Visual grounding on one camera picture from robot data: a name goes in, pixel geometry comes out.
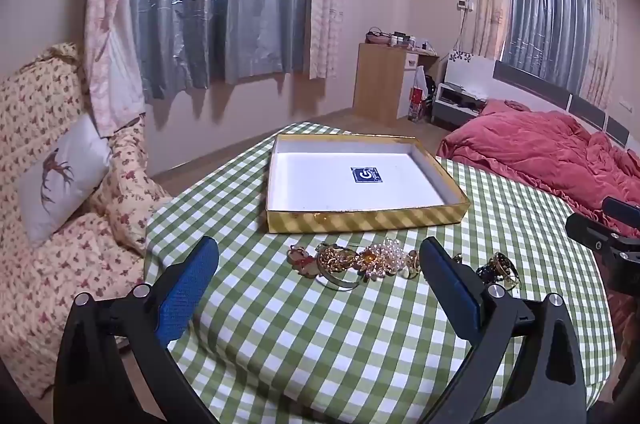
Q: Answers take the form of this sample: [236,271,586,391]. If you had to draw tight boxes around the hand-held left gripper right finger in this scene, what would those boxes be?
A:
[419,236,587,424]

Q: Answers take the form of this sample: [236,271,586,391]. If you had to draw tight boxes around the wooden cabinet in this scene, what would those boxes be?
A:
[352,42,441,121]

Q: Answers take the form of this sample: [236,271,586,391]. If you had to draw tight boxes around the floral cushion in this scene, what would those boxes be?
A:
[90,116,174,255]

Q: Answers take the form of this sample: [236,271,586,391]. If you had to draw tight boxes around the gold striped shallow box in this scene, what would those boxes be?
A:
[265,133,471,235]

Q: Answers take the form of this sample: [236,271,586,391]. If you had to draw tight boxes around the green checked tablecloth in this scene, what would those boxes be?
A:
[144,121,617,424]

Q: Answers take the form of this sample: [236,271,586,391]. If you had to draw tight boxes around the red quilt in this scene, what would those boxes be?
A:
[436,98,640,355]

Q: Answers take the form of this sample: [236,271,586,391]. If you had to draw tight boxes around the white nightstand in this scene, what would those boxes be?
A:
[430,80,489,127]

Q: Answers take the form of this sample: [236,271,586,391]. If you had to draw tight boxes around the small gold ornament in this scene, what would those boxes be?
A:
[405,249,426,279]

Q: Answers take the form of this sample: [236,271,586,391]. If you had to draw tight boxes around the blue square sticker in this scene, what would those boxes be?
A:
[350,166,385,185]

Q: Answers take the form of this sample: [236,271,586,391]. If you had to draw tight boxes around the white plastic bag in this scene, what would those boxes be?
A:
[413,66,437,98]

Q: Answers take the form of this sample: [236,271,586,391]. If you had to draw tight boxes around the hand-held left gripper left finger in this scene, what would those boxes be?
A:
[52,235,221,424]

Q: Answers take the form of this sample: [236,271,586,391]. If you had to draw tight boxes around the white flower print board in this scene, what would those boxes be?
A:
[442,48,497,87]

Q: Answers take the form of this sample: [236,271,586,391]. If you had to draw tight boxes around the pearl flower brooch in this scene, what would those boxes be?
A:
[357,238,410,285]

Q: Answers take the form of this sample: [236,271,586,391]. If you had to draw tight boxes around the red shopping bag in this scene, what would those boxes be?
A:
[407,87,427,123]

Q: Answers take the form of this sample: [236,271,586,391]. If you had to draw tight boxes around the white deer print pillow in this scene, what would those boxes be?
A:
[18,114,114,247]

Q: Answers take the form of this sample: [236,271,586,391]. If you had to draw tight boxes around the floral covered sofa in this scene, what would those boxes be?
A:
[0,43,174,401]

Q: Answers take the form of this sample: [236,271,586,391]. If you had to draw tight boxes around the grey panel headboard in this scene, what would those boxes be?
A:
[492,59,632,150]

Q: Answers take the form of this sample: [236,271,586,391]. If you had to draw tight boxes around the gold bangle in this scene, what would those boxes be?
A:
[320,270,362,291]

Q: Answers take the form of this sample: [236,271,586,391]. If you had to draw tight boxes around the dark beaded bracelet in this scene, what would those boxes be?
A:
[475,252,522,293]

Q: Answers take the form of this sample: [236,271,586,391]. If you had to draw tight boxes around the gold chain bracelet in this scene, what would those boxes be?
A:
[315,242,362,275]

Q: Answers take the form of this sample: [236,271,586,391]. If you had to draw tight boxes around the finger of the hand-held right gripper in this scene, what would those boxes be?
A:
[565,213,626,257]

